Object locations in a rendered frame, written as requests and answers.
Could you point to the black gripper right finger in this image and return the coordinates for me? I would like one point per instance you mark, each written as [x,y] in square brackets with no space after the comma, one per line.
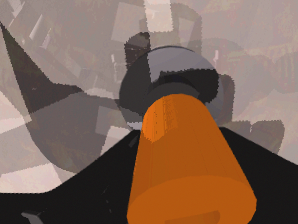
[274,180]

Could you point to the orange knob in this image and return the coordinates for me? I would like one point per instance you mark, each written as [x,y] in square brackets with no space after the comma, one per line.
[185,172]

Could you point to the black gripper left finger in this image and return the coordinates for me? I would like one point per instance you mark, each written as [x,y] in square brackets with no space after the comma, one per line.
[98,194]

